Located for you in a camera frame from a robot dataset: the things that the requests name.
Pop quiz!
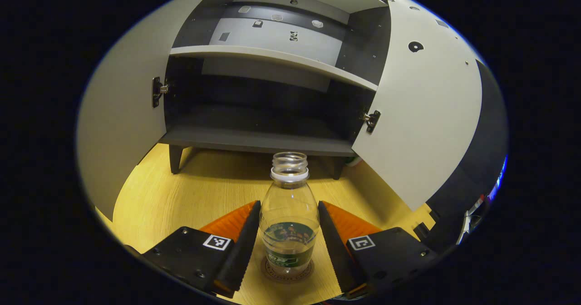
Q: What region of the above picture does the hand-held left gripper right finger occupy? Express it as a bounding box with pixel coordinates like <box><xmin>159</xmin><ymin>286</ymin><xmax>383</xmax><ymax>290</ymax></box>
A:
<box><xmin>318</xmin><ymin>201</ymin><xmax>438</xmax><ymax>300</ymax></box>

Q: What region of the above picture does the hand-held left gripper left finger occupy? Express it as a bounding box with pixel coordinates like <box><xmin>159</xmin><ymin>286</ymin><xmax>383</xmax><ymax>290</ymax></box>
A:
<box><xmin>143</xmin><ymin>200</ymin><xmax>262</xmax><ymax>299</ymax></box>

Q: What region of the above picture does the round brown coaster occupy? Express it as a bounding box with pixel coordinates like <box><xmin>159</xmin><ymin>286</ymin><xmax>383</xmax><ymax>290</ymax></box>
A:
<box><xmin>260</xmin><ymin>255</ymin><xmax>315</xmax><ymax>284</ymax></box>

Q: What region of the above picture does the clear plastic bottle green label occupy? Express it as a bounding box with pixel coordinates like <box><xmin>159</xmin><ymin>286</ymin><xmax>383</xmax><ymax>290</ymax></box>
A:
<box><xmin>259</xmin><ymin>152</ymin><xmax>320</xmax><ymax>276</ymax></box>

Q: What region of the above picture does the white and grey cabinet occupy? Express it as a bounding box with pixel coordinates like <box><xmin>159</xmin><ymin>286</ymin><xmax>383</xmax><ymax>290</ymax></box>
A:
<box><xmin>159</xmin><ymin>0</ymin><xmax>393</xmax><ymax>181</ymax></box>

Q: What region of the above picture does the white cabinet door cat sticker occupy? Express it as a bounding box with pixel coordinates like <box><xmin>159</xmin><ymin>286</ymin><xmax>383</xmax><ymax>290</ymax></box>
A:
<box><xmin>352</xmin><ymin>0</ymin><xmax>484</xmax><ymax>211</ymax></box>

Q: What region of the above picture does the white cabinet door camera sticker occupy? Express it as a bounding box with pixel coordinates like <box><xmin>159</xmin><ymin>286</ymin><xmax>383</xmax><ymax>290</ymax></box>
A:
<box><xmin>76</xmin><ymin>0</ymin><xmax>243</xmax><ymax>221</ymax></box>

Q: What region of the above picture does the metal door hinge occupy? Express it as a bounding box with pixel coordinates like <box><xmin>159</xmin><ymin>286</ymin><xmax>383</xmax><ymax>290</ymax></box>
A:
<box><xmin>152</xmin><ymin>77</ymin><xmax>169</xmax><ymax>108</ymax></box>
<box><xmin>362</xmin><ymin>110</ymin><xmax>382</xmax><ymax>134</ymax></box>

